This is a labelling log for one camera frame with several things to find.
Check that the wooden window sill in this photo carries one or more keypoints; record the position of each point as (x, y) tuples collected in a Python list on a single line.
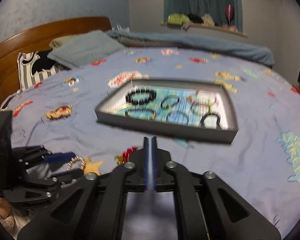
[(187, 26)]

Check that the striped black white pillow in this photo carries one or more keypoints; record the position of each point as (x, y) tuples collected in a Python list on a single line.
[(35, 67)]

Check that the white plastic bag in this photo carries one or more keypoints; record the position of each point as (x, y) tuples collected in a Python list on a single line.
[(119, 28)]

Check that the wooden headboard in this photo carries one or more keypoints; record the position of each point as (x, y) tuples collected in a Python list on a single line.
[(38, 39)]

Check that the person's hand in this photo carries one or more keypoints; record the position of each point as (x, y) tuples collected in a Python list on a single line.
[(11, 219)]

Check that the teal rolled blanket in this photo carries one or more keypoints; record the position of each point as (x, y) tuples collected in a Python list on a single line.
[(253, 53)]

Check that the pink cloth on sill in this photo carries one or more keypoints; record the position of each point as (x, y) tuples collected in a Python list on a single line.
[(232, 28)]

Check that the beige cloth on sill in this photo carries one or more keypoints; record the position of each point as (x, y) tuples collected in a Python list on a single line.
[(208, 20)]

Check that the grey shallow tray box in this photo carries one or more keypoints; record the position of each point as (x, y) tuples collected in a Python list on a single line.
[(171, 130)]

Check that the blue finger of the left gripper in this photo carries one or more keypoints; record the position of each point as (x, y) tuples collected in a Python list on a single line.
[(59, 157), (68, 176)]

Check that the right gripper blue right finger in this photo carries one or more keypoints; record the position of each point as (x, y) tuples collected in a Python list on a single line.
[(154, 162)]

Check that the yellow green pillow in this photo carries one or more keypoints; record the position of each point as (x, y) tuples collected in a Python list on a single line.
[(59, 41)]

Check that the grey blue pillow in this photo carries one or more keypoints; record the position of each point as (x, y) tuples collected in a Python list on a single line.
[(85, 49)]

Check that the gold bar hair clip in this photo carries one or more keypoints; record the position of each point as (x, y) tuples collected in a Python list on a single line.
[(118, 108)]

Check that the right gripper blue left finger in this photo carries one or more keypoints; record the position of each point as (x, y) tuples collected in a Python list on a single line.
[(147, 163)]

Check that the blue green printed paper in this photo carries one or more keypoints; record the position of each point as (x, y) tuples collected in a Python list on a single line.
[(202, 108)]

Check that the green cloth on sill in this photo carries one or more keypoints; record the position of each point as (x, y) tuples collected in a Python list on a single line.
[(178, 19)]

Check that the grey folded blanket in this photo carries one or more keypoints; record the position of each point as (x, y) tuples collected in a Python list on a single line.
[(134, 42)]

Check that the black cloth on sill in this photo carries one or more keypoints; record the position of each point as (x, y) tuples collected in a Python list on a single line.
[(195, 18)]

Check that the pink balloon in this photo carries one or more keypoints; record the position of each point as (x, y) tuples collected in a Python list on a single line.
[(229, 13)]

